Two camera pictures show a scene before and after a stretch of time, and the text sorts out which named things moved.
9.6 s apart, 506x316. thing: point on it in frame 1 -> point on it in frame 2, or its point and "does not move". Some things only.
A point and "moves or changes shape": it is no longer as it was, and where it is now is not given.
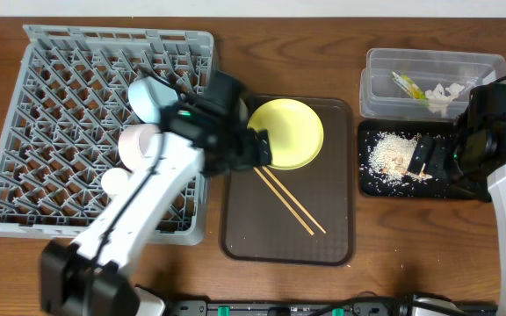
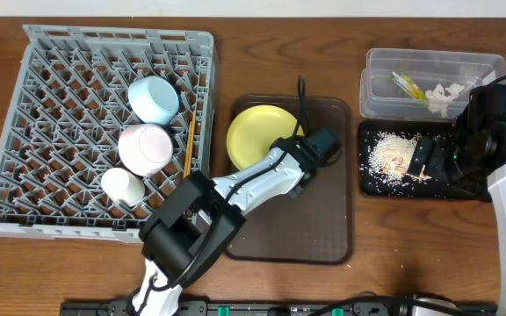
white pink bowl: (138, 146) does not move
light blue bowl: (147, 96) does not move
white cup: (114, 181) does not move
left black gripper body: (244, 149) -> (323, 143)
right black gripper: (448, 156) does not move
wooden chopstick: (283, 200) moves or changes shape
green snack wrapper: (408, 85) does not move
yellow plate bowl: (295, 132) moves or changes shape
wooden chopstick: (264, 168) moves or changes shape
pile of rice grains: (390, 156) does not move
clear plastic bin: (423, 84) does not move
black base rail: (360, 306) does not move
